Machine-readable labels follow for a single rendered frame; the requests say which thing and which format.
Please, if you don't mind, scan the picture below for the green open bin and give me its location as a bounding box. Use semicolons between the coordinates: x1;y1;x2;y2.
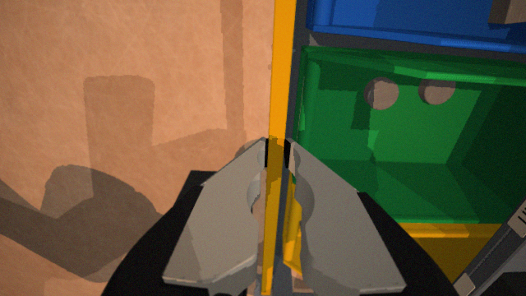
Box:
292;46;526;224

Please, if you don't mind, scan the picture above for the grey metal shelf rack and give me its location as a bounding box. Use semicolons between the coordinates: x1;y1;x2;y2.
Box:
254;0;526;296

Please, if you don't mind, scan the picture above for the yellow bar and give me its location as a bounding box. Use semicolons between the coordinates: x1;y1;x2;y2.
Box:
261;0;296;295

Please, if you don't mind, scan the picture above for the blue bin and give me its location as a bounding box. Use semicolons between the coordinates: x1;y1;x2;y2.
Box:
307;0;526;54

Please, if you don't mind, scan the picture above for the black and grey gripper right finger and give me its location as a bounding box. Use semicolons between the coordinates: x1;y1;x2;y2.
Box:
284;138;459;296

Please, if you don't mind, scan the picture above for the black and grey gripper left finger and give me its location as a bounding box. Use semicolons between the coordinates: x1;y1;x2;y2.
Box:
100;137;269;296

